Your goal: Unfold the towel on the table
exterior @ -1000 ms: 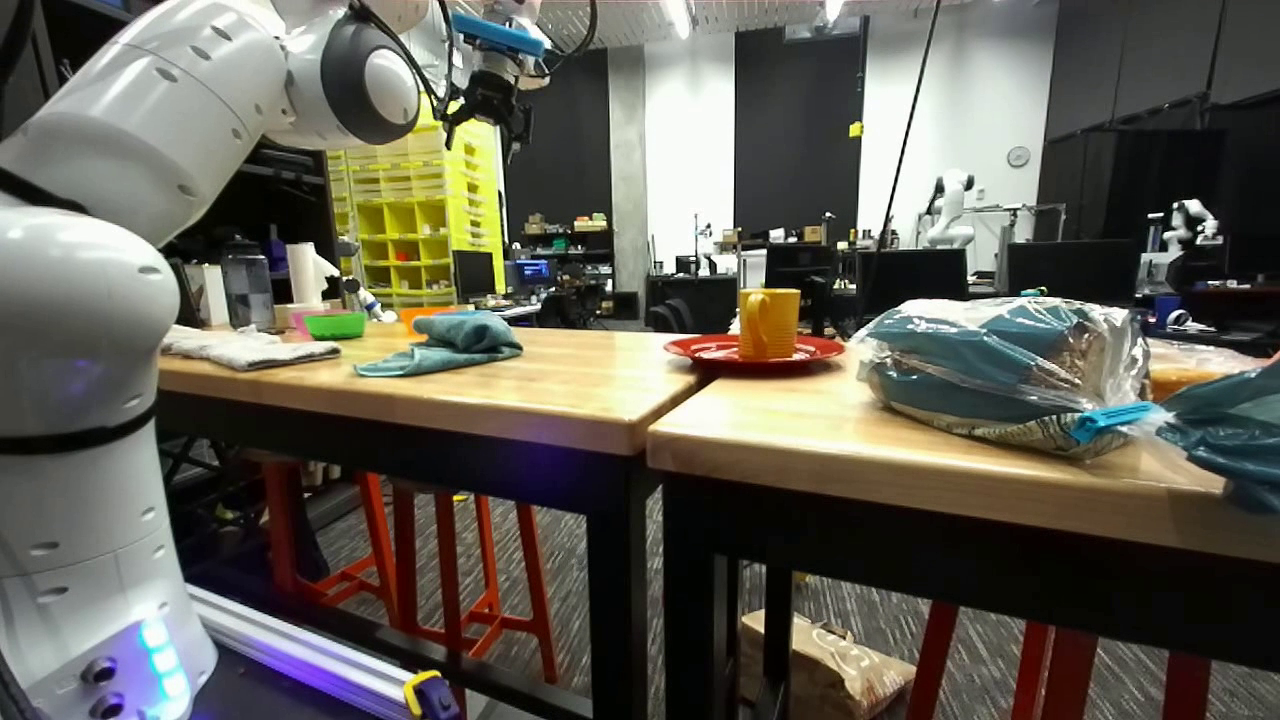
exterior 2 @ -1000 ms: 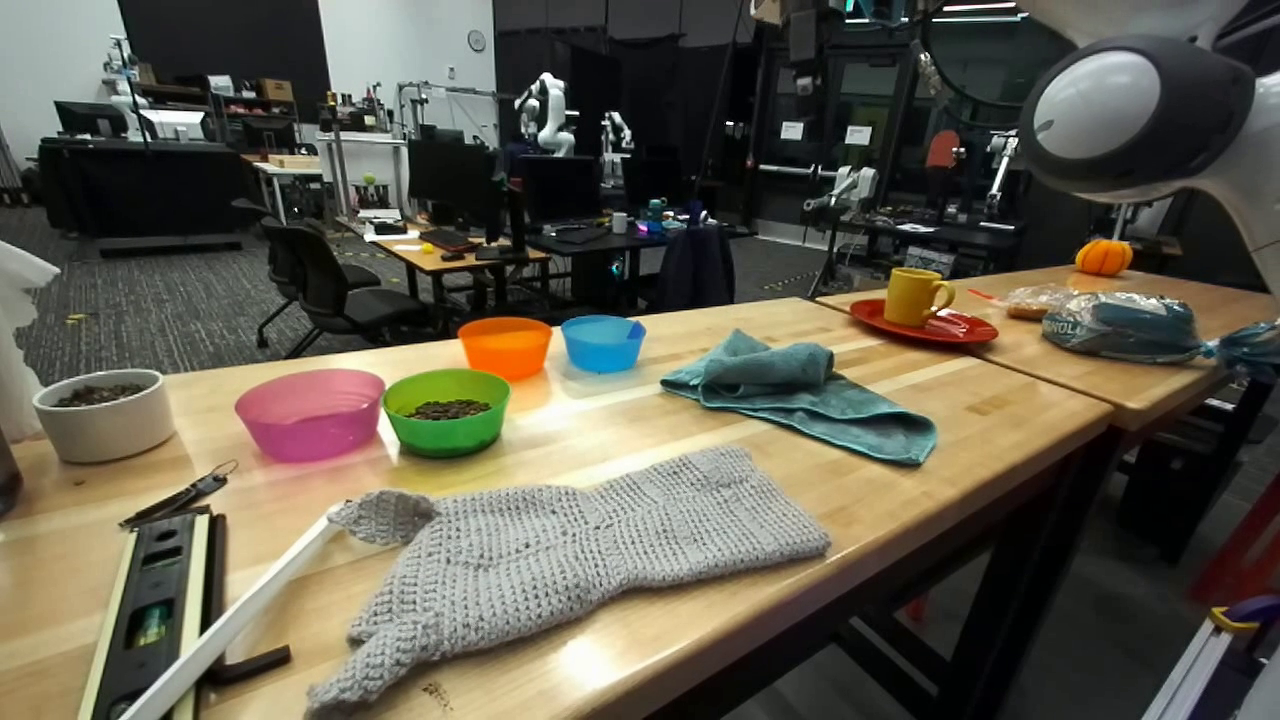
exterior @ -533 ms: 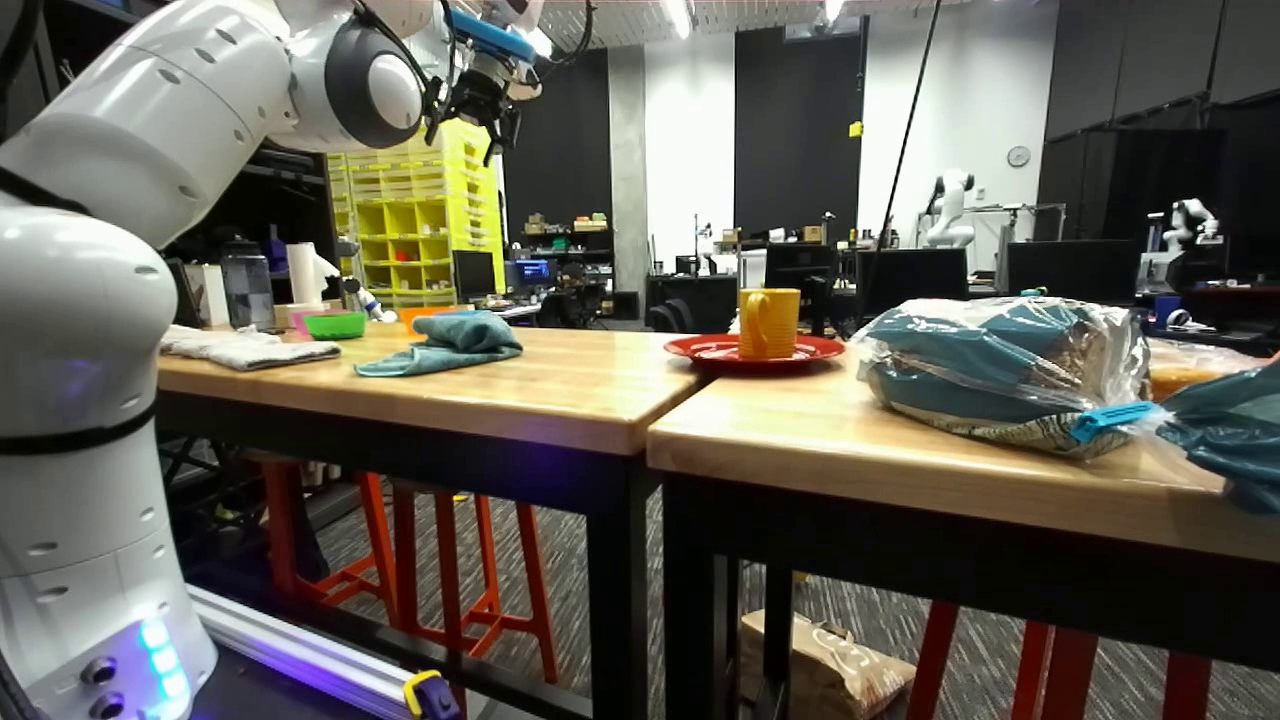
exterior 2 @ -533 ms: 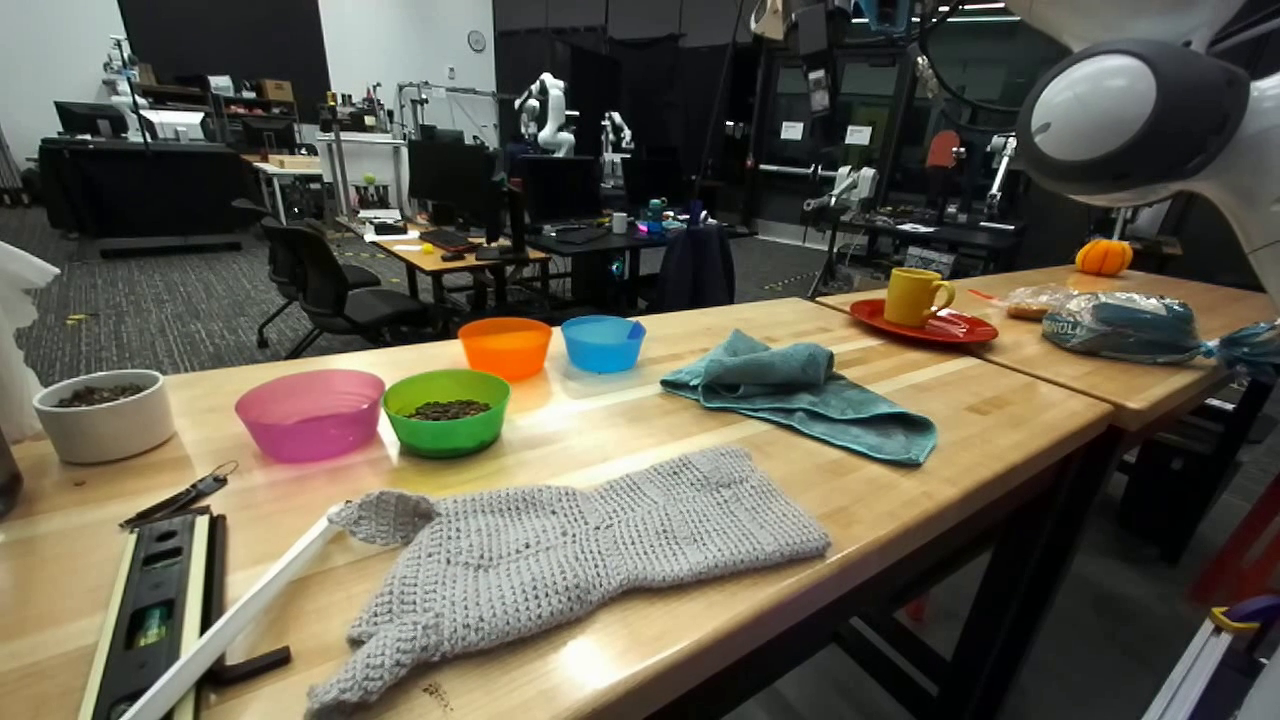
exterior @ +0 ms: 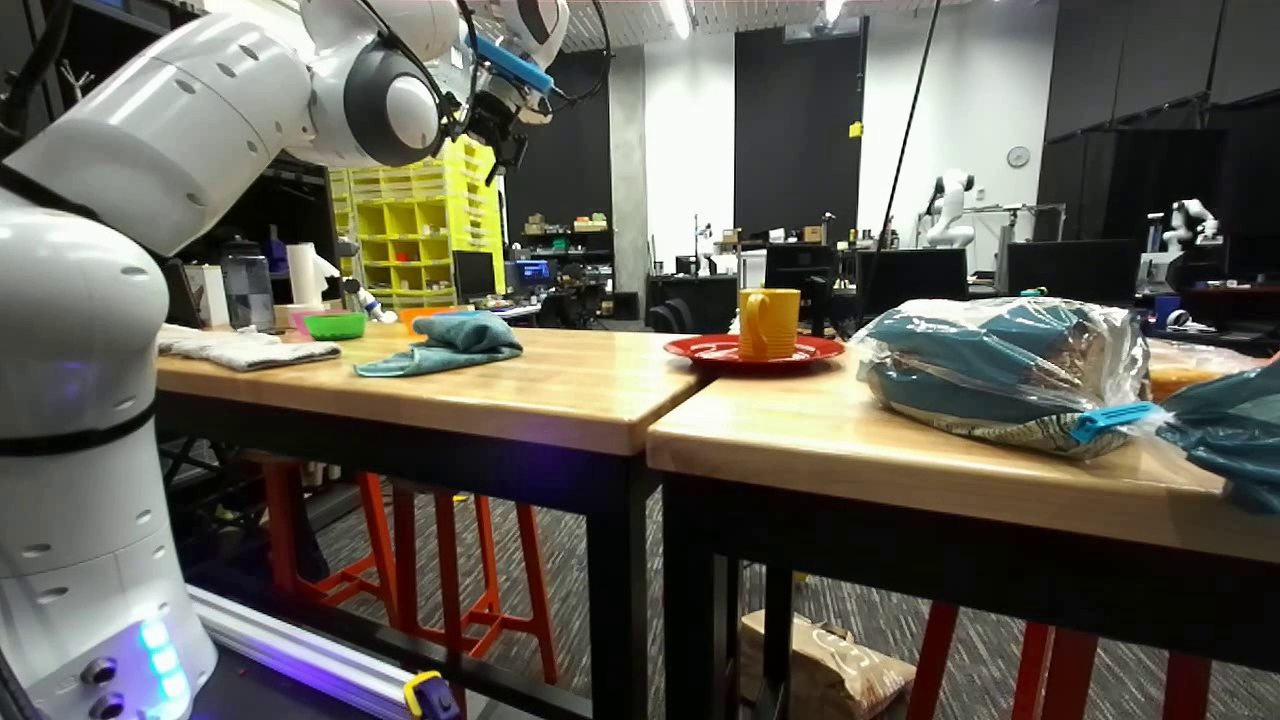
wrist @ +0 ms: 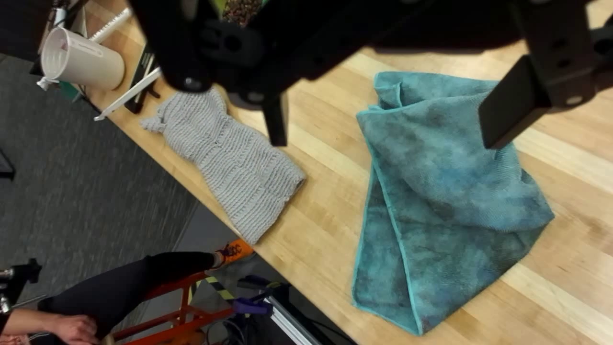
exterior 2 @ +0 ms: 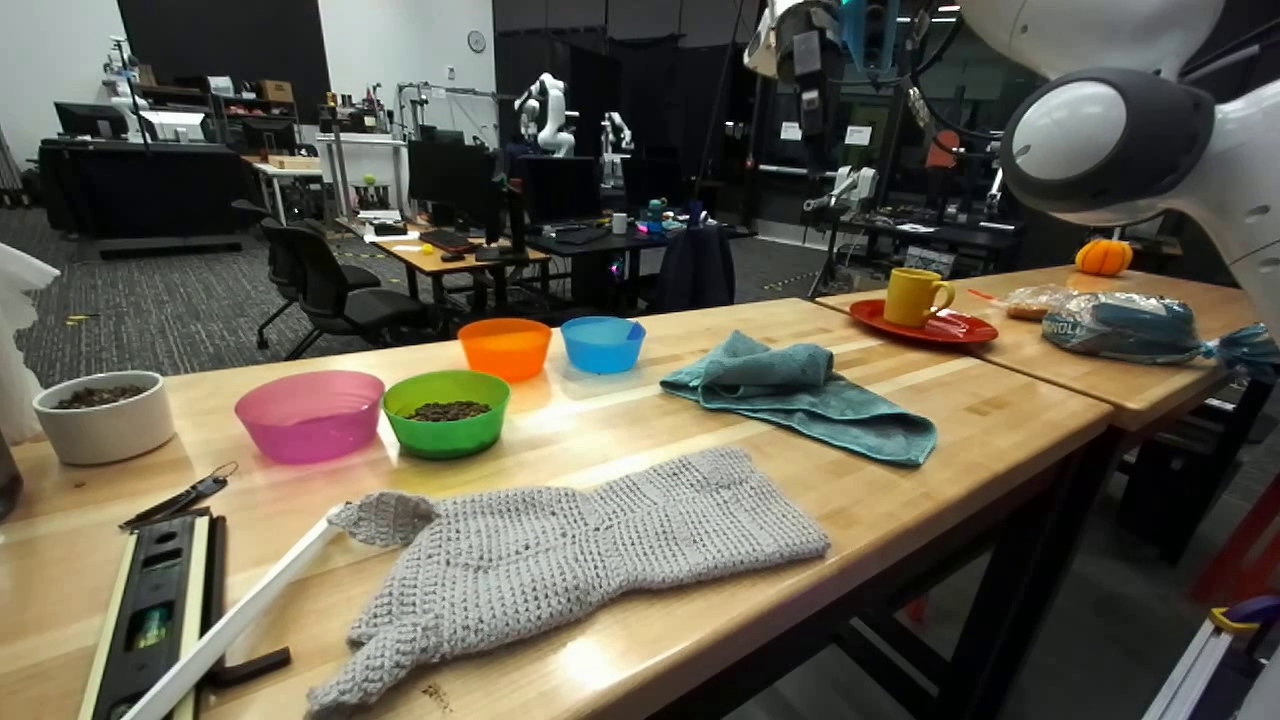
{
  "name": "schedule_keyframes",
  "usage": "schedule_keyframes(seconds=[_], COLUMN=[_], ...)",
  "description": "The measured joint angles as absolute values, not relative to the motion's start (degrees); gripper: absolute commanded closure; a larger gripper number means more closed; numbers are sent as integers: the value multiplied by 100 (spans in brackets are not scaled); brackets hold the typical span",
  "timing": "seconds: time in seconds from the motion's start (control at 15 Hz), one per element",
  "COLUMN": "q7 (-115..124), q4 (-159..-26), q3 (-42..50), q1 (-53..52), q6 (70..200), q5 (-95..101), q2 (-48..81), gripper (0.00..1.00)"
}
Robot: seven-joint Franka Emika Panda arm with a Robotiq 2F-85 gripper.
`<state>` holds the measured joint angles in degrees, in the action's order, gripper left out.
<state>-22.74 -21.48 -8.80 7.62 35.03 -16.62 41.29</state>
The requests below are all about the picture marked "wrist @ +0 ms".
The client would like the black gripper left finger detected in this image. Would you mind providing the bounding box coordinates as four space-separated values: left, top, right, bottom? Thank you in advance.
131 0 309 147

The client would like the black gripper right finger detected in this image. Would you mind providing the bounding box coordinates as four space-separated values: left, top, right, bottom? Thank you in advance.
478 0 613 151

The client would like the teal microfibre towel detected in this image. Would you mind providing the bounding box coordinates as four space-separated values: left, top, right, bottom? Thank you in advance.
351 68 556 337

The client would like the person's bare hand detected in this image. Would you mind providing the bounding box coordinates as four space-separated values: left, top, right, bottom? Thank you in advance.
47 312 100 345

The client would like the white stick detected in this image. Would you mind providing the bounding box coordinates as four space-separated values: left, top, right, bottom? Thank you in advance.
94 65 165 122

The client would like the grey knitted cloth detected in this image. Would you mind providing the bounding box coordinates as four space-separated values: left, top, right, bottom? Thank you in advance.
140 88 307 245

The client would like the white plastic pitcher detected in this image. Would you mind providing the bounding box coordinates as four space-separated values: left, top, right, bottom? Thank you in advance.
37 5 133 91

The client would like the person's black trouser leg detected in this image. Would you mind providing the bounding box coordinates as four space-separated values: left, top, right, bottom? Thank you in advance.
37 249 219 339

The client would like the orange metal stool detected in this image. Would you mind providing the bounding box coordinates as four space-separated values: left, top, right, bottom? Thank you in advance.
114 237 257 345

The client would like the black tripod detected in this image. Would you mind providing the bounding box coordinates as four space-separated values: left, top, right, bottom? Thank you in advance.
0 256 45 314

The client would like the black tool handle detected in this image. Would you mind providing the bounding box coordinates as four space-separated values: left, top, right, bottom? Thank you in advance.
123 82 161 116

